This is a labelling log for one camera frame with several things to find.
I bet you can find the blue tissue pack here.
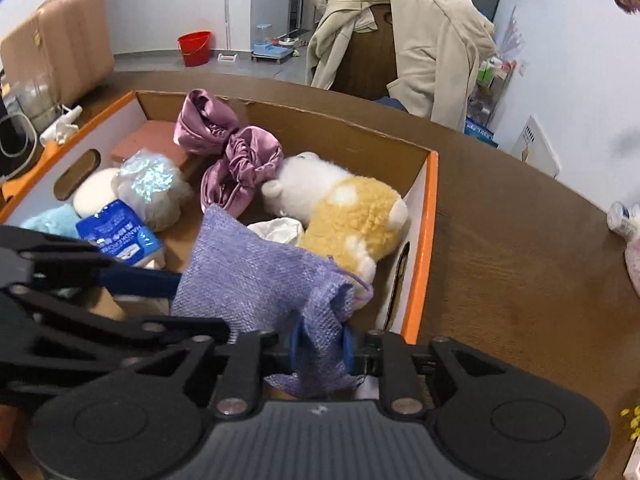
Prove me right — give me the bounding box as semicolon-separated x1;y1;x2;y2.
76;200;166;270

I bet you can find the blue plush toy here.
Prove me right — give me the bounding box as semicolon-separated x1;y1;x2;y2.
20;204;80;240

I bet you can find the purple fabric pouch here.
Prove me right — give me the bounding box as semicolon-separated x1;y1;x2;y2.
170;206;360;398

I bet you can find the white and yellow plush toy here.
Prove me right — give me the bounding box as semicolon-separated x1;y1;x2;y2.
260;152;409;284

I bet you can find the white tissue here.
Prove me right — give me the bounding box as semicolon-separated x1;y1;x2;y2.
247;217;304;246

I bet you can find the pink satin bow scrunchie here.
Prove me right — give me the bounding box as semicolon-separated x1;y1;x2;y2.
174;89;283;218

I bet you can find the white foam cylinder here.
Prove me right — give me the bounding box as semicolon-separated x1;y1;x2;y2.
73;168;119;219

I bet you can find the orange cardboard box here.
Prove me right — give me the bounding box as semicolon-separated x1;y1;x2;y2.
1;90;438;344

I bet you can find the pink foam block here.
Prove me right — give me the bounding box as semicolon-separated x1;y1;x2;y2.
111;120;190;168

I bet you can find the white small bottle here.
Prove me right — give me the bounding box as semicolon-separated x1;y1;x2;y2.
39;106;82;148

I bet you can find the pink suitcase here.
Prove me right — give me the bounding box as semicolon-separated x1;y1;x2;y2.
1;0;114;105

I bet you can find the red bucket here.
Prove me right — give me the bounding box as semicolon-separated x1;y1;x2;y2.
178;30;213;67

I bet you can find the white broom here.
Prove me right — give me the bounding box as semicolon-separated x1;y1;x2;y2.
217;0;238;64

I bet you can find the white leaning board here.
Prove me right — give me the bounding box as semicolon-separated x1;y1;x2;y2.
511;115;561;179

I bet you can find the pink ceramic vase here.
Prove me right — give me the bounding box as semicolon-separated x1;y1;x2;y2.
624;238;640;296

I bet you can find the blue pet feeder tray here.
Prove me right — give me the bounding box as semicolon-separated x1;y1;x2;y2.
250;23;294;64

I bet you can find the wooden chair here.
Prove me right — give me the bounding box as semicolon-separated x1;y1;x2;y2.
331;3;407;113

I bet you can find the beige coat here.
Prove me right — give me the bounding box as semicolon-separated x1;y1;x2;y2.
306;0;498;131

